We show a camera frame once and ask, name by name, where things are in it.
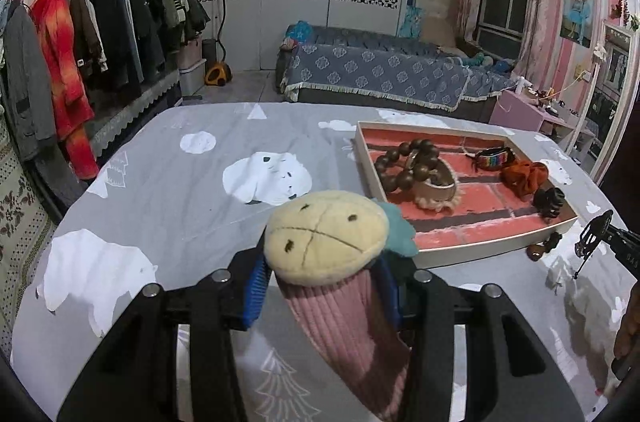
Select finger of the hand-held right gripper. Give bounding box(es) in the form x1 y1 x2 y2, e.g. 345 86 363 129
605 226 640 275

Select grey hanging coat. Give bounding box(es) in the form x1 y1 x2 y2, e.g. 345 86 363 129
0 0 58 163

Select thin black hair clip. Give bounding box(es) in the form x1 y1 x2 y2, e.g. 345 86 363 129
572 209 615 280

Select yellow garment steamer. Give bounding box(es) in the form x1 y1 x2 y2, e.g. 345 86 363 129
204 0 233 86

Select pink patterned curtain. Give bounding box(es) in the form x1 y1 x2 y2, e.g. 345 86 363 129
517 0 556 76

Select rainbow beaded bracelet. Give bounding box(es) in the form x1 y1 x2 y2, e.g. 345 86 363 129
467 145 516 173

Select beige fluffy hair tie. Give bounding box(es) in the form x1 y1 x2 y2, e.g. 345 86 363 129
412 189 462 214

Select yellow plush pink hair clip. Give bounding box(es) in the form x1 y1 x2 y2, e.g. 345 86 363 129
263 189 418 420

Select pink cabinet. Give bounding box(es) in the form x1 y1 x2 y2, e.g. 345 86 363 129
487 88 603 158

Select blue cloth bundle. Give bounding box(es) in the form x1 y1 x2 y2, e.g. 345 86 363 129
291 21 316 46

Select tan claw hair clip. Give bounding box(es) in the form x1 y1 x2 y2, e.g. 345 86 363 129
526 232 563 262

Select grey polar bear bedsheet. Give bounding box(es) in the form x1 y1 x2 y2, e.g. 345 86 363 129
10 102 640 422

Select black claw hair clip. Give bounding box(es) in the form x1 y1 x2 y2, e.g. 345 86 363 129
532 187 567 223

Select tray box with red lining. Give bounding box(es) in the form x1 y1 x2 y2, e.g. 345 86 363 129
352 121 578 270

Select row of dark hanging clothes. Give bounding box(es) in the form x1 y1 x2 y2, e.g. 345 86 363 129
67 0 211 93

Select red artificial flowers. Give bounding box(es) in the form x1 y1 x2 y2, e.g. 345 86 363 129
611 0 640 30

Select brown wooden bead bracelet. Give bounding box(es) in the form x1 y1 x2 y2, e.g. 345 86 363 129
375 138 441 195

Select orange scrunchie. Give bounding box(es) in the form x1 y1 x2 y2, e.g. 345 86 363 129
501 161 550 202

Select white framed standing mirror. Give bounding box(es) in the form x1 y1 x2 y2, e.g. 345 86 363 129
570 20 640 188

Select window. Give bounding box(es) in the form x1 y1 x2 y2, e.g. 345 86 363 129
477 0 531 63

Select sofa with blue patterned cover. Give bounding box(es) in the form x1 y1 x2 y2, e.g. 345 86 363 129
276 25 526 120

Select person's right hand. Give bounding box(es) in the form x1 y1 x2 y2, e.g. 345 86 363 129
614 295 640 360

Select floral patterned blanket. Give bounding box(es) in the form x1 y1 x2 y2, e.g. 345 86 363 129
0 117 63 353

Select orange red hanging robe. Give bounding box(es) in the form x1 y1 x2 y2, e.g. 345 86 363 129
29 0 100 180

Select couple wall poster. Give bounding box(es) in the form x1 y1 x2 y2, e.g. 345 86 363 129
559 0 597 48

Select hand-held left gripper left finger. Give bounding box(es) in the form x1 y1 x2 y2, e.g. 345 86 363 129
56 249 273 422

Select plastic storage box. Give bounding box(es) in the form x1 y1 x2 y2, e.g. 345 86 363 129
175 35 208 96

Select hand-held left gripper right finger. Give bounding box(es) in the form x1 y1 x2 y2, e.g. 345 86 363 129
375 257 583 422

